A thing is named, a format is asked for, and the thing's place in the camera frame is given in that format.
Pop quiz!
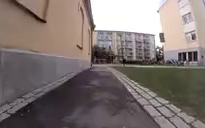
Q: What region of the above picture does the trees before apartment block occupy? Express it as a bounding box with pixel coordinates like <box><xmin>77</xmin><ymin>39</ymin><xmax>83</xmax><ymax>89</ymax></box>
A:
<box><xmin>91</xmin><ymin>44</ymin><xmax>116</xmax><ymax>64</ymax></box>

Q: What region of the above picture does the grey apartment block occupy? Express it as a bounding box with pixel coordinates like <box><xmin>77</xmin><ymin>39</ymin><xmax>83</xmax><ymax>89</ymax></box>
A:
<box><xmin>92</xmin><ymin>30</ymin><xmax>157</xmax><ymax>62</ymax></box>

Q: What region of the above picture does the dark asphalt path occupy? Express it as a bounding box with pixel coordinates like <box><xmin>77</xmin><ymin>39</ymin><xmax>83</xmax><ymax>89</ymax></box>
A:
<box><xmin>0</xmin><ymin>65</ymin><xmax>160</xmax><ymax>128</ymax></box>

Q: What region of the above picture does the cobblestone edge strip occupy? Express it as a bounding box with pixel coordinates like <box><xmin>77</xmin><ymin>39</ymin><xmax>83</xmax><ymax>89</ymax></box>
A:
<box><xmin>107</xmin><ymin>66</ymin><xmax>205</xmax><ymax>128</ymax></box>
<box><xmin>0</xmin><ymin>70</ymin><xmax>82</xmax><ymax>127</ymax></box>

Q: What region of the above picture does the ochre building with grey base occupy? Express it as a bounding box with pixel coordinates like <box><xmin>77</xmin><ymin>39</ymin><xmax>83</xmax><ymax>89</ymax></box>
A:
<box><xmin>0</xmin><ymin>0</ymin><xmax>96</xmax><ymax>110</ymax></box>

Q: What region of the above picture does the green lawn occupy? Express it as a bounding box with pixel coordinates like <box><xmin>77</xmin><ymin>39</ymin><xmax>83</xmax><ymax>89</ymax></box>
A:
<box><xmin>115</xmin><ymin>65</ymin><xmax>205</xmax><ymax>127</ymax></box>

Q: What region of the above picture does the beige multi-storey building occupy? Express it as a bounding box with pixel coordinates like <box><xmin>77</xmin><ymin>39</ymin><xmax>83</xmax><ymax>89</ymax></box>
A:
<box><xmin>157</xmin><ymin>0</ymin><xmax>205</xmax><ymax>66</ymax></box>

